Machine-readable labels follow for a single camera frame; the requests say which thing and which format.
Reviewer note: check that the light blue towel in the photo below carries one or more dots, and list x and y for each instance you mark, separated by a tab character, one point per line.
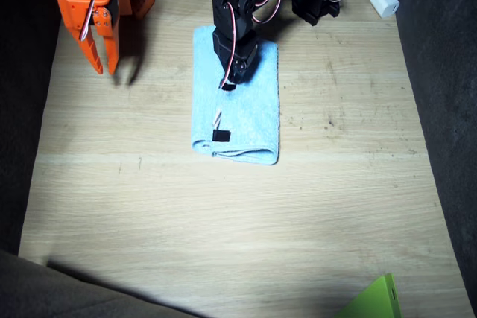
257	117

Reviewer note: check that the lime green plastic wedge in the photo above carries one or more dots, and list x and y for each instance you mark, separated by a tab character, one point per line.
376	299

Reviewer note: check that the white power adapter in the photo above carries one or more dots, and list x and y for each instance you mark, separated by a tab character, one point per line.
384	3

